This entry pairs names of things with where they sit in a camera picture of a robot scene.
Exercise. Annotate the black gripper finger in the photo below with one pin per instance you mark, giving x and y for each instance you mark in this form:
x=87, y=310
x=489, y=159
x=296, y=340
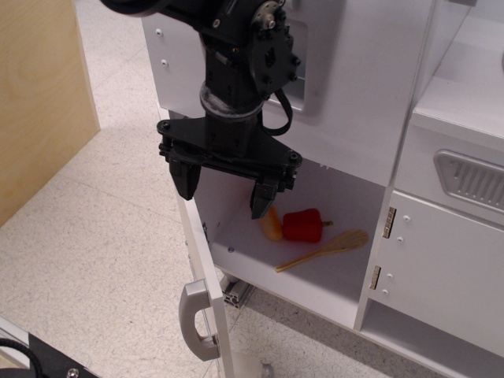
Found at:
x=185, y=175
x=262, y=197

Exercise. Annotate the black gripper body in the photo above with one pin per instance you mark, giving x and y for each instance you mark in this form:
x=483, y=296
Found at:
x=240, y=147

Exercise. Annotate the white low fridge door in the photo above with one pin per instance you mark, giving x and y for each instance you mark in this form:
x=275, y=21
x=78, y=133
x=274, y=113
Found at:
x=211, y=321

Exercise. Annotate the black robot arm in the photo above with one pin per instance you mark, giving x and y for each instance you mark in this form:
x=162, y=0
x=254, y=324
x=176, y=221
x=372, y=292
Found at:
x=248, y=59

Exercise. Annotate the white toy fridge cabinet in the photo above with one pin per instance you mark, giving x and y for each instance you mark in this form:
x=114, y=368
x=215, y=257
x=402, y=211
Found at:
x=349, y=151

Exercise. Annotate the toy bread roll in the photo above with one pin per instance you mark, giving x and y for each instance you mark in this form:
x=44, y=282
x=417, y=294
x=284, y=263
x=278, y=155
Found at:
x=271, y=225

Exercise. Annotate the red toy bell pepper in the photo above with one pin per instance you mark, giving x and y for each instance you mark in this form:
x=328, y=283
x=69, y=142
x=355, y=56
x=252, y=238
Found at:
x=305, y=226

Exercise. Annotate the grey ice dispenser recess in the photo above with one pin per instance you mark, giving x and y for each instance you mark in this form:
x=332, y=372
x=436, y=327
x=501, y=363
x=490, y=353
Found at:
x=315, y=27

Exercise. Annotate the wooden spoon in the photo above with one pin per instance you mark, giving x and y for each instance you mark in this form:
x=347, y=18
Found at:
x=348, y=240

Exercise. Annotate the aluminium extrusion foot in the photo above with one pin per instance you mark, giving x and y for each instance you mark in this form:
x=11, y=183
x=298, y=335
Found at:
x=236, y=294

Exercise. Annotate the upper brass hinge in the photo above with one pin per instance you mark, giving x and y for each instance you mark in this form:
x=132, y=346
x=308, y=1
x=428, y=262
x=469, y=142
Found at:
x=389, y=222

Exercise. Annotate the brass hinge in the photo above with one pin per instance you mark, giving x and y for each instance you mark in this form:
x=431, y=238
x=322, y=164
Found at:
x=389, y=222
x=375, y=277

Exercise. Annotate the lower brass hinge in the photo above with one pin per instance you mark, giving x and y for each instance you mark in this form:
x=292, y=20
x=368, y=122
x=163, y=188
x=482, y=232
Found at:
x=375, y=277

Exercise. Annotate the plywood panel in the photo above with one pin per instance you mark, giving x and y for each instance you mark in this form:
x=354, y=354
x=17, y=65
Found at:
x=47, y=109

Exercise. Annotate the white block with knob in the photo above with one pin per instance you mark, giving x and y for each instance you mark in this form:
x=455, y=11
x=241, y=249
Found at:
x=246, y=366

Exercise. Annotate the white oven cabinet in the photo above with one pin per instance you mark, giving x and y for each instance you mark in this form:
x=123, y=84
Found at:
x=439, y=298

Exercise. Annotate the grey oven vent panel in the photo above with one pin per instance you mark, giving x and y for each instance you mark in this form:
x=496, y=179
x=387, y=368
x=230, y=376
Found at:
x=471, y=180

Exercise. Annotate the grey fridge door handle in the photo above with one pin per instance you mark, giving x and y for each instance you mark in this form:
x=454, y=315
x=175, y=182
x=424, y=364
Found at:
x=194, y=299

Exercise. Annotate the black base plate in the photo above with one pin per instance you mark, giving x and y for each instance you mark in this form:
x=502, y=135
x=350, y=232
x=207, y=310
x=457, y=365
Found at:
x=50, y=362

